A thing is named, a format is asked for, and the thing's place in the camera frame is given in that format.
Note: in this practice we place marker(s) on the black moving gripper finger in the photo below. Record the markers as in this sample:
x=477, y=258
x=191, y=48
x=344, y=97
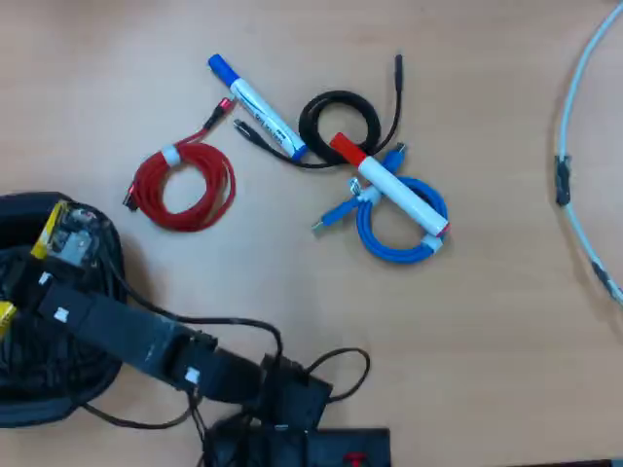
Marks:
x=22, y=272

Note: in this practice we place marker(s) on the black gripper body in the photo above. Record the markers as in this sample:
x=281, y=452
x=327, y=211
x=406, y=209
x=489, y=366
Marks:
x=61, y=299

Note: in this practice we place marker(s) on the yellow instant coffee stick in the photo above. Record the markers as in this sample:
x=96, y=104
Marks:
x=46, y=233

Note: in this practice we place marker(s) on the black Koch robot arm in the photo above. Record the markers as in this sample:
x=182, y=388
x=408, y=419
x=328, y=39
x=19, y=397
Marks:
x=146, y=335

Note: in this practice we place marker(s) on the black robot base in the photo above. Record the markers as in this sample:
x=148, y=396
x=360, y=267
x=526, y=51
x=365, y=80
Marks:
x=350, y=442

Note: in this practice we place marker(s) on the blue capped white marker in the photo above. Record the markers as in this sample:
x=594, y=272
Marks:
x=253, y=102

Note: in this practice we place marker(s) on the small red base part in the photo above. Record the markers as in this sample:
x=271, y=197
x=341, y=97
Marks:
x=355, y=459

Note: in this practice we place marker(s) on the red capped white marker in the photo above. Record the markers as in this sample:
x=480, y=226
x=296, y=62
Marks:
x=404, y=194

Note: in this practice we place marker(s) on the bare circuit board camera module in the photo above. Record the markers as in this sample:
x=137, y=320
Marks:
x=73, y=236

